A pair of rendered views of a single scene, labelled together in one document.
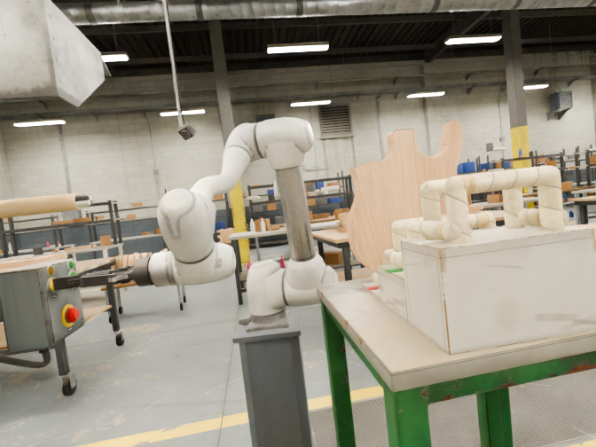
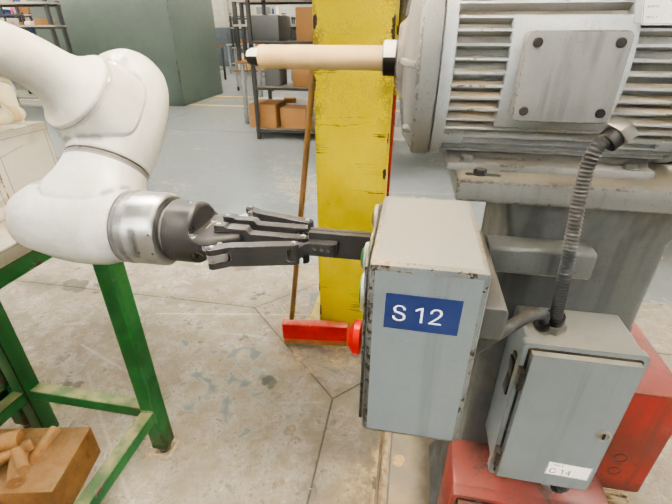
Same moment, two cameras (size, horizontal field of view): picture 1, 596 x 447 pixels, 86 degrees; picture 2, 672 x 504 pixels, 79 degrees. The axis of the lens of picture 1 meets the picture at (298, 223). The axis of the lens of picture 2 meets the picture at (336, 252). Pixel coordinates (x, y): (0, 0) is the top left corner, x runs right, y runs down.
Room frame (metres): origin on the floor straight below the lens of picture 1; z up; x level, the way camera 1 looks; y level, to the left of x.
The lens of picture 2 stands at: (1.20, 0.72, 1.28)
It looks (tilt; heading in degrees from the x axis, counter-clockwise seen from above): 28 degrees down; 198
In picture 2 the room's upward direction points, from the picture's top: straight up
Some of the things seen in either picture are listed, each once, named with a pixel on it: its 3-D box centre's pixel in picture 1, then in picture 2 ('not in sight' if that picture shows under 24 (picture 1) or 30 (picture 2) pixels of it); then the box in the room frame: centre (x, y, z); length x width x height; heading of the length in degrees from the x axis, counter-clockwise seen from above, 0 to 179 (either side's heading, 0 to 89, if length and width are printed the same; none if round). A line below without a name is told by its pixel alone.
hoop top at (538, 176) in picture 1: (502, 180); not in sight; (0.53, -0.35, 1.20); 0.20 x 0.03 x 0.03; 96
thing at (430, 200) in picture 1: (431, 214); not in sight; (0.61, -0.25, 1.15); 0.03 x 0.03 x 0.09
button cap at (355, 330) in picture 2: (69, 315); (365, 337); (0.85, 0.63, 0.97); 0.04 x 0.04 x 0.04; 8
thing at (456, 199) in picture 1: (457, 214); (8, 100); (0.53, -0.26, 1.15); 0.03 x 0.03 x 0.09
